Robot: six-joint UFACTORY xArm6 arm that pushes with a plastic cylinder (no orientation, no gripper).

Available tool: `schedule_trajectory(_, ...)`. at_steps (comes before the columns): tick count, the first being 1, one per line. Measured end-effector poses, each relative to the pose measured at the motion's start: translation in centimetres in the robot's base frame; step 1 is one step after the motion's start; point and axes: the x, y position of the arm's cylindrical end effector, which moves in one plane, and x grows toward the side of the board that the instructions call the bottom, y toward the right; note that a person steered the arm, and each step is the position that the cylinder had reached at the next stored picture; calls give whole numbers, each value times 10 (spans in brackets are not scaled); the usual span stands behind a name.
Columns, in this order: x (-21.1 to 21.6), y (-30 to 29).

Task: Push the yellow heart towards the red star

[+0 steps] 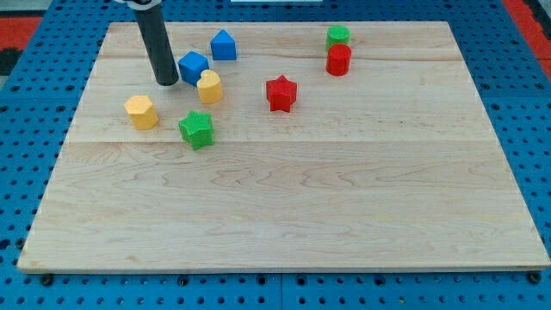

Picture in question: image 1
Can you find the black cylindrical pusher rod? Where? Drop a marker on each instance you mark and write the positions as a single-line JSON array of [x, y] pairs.
[[150, 20]]

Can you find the yellow heart block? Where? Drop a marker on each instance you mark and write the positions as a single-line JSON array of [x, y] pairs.
[[209, 87]]

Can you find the green star block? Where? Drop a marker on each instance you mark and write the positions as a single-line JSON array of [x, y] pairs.
[[197, 129]]

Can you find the red star block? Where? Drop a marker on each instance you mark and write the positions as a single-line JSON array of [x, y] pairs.
[[281, 93]]

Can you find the blue cube block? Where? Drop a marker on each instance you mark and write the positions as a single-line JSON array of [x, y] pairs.
[[191, 66]]

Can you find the blue triangular prism block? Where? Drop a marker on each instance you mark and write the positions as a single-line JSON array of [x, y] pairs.
[[223, 46]]

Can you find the yellow hexagon block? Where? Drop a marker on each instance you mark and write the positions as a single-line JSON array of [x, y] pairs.
[[142, 112]]

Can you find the light wooden board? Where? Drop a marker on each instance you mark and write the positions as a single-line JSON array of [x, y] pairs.
[[394, 167]]

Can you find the green cylinder block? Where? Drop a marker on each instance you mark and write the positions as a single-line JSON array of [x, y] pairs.
[[337, 34]]

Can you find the red cylinder block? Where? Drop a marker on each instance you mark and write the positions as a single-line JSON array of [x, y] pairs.
[[338, 59]]

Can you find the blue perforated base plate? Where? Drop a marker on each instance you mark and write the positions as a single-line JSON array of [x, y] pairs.
[[43, 90]]

